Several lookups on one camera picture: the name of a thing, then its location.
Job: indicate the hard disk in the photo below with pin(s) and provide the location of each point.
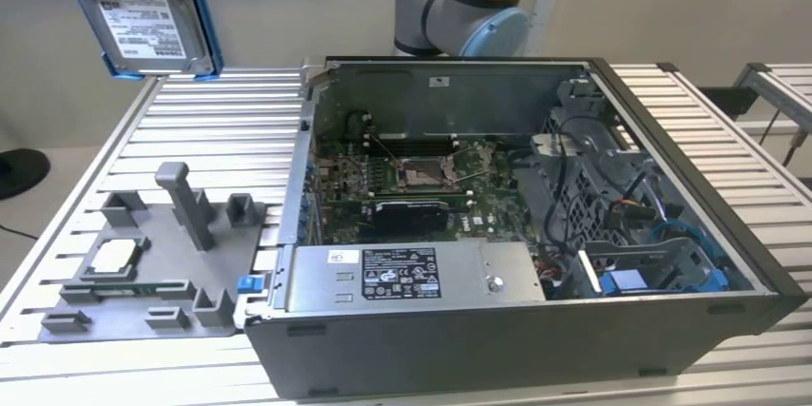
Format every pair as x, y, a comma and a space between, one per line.
152, 21

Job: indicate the metal disk bay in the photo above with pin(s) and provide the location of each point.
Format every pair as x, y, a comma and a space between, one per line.
635, 254

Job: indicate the black round stand base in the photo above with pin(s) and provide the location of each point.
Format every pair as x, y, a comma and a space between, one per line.
19, 173

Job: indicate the thin metal locking lever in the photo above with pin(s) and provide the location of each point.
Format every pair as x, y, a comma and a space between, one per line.
385, 147

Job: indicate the silver CPU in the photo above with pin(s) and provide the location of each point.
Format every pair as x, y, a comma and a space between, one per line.
111, 256

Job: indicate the grey plastic parts rack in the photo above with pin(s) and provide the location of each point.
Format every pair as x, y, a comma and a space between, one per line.
159, 263

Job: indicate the black RAM slot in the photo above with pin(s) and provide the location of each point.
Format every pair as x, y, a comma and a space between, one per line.
415, 150
415, 143

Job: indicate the green RAM stick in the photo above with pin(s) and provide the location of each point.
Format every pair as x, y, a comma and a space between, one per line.
120, 289

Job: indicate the CPU socket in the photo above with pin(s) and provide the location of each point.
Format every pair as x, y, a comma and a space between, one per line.
420, 174

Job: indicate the blue case latch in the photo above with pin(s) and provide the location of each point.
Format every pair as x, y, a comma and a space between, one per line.
247, 284

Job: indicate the RAM slot with white clips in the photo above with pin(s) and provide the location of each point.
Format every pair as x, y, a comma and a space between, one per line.
421, 194

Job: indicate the black graphics card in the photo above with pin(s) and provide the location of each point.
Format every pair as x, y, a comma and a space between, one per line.
409, 220

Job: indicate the silver power supply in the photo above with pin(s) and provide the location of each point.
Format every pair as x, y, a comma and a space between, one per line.
317, 277

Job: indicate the green motherboard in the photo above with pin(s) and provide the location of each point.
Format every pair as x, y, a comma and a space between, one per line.
488, 216

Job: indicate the metal drive cage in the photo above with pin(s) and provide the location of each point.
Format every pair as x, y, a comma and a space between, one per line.
589, 173

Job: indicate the open black PC case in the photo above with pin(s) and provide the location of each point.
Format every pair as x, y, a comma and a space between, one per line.
476, 353

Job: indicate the blue carrier in bay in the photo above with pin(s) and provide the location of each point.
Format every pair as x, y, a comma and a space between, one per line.
624, 281

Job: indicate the metal slat side table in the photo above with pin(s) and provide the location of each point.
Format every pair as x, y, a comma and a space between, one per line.
783, 87

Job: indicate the white vertical post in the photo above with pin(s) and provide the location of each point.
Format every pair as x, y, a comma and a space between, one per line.
551, 6

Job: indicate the black table bracket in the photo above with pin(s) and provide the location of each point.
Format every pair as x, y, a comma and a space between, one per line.
729, 99

